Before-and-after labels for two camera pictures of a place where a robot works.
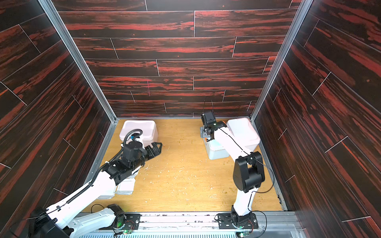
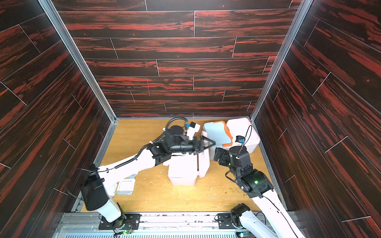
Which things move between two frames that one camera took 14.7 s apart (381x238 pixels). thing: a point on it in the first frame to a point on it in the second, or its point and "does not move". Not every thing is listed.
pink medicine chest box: (149, 128) to (184, 169)
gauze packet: (126, 187) does not move
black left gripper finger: (150, 152) to (205, 147)
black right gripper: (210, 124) to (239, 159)
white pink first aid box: (243, 130) does not move
